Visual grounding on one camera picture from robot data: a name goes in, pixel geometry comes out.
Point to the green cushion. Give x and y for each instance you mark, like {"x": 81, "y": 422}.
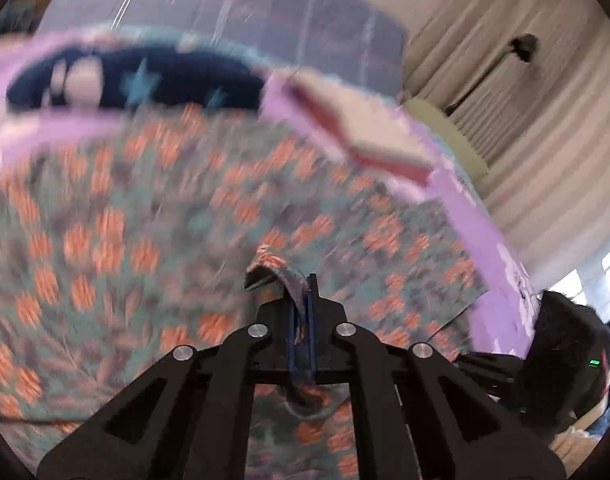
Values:
{"x": 450, "y": 135}

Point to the teal orange floral garment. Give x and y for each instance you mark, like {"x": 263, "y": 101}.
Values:
{"x": 135, "y": 240}

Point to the bright window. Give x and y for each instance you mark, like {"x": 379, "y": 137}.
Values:
{"x": 602, "y": 280}

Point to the navy star print plush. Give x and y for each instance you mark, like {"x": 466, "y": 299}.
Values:
{"x": 185, "y": 77}

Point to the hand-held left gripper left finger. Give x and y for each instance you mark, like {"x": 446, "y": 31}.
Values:
{"x": 290, "y": 332}

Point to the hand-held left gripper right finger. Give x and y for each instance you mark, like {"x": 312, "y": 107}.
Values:
{"x": 311, "y": 332}

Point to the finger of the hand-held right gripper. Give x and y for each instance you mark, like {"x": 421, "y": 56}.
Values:
{"x": 485, "y": 367}

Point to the beige curtain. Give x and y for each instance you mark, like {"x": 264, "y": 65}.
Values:
{"x": 550, "y": 160}

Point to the purple floral bedsheet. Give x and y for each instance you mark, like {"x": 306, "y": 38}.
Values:
{"x": 485, "y": 240}

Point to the blue plaid pillow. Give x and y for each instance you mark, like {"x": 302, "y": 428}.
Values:
{"x": 295, "y": 5}

